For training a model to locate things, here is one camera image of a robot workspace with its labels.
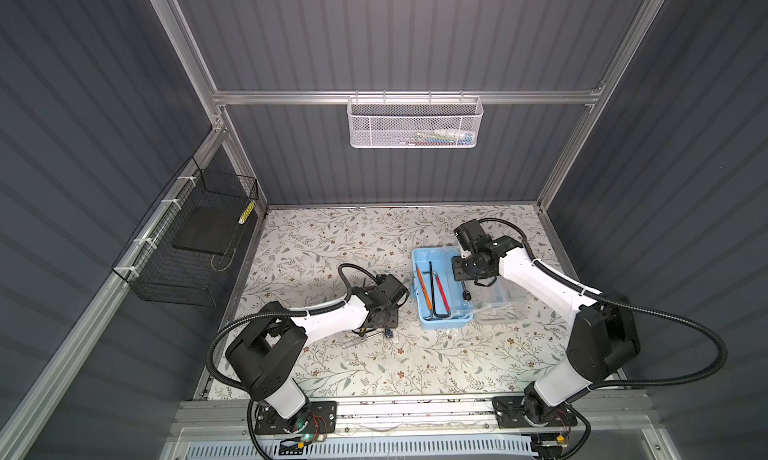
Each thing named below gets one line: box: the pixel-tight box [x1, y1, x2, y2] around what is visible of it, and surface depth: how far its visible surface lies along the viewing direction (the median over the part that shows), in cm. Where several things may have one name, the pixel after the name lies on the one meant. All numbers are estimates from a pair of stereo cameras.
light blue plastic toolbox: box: [409, 247, 512, 329], surface depth 93 cm
